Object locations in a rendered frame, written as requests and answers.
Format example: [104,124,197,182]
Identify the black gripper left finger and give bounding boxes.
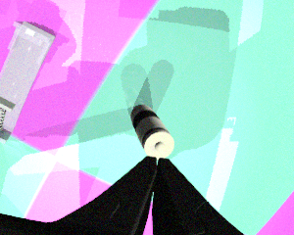
[0,157,158,235]

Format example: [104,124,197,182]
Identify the cream cylindrical battery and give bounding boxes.
[131,105,174,160]

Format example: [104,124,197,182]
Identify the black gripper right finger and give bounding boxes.
[152,158,245,235]

